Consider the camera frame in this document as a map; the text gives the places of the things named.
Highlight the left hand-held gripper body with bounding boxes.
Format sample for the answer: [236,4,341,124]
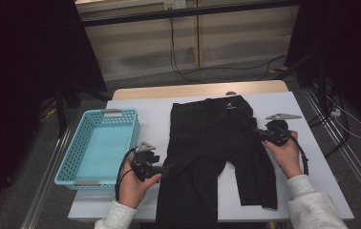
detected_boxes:
[130,141,164,183]

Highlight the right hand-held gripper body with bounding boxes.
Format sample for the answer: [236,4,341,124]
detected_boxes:
[262,113,303,148]

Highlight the black pants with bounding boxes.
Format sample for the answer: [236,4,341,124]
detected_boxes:
[155,94,279,229]

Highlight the light blue plastic basket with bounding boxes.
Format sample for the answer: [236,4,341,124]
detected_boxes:
[53,108,140,192]

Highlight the person's right hand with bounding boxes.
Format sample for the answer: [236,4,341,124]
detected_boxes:
[263,130,304,179]

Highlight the person's left hand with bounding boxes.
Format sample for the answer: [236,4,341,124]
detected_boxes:
[117,157,163,210]

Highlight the black metal stand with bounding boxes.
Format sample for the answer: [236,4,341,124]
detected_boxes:
[273,51,329,109]

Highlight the wooden table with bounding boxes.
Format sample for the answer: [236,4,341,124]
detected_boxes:
[112,79,289,101]

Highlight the black tripod stand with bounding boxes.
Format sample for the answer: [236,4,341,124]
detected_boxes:
[53,80,113,139]

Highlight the narrow black curtain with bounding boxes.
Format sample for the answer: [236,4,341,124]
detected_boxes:
[285,0,361,135]

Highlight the black horizontal bar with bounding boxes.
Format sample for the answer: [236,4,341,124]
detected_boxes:
[81,0,301,28]

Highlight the wide black curtain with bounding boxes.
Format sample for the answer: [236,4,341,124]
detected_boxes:
[0,0,108,220]

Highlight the left hand-held gripper black cable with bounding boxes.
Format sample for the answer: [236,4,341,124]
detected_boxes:
[115,147,138,201]

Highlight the hand-held gripper black cable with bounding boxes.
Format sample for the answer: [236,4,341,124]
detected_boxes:
[277,125,309,176]
[115,147,138,201]

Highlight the right hand-held gripper black cable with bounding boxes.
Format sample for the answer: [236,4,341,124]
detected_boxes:
[277,125,309,176]

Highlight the black floor cables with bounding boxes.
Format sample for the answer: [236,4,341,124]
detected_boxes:
[307,85,351,159]

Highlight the white floor cable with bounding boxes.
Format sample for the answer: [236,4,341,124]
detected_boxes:
[326,94,361,140]

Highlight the aluminium floor rail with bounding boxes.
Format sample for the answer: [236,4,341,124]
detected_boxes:
[20,125,74,229]
[302,87,361,208]

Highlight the black wall cable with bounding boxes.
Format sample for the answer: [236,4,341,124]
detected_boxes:
[168,9,287,85]

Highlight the white wall outlet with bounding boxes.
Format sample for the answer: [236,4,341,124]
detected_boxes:
[163,0,186,10]

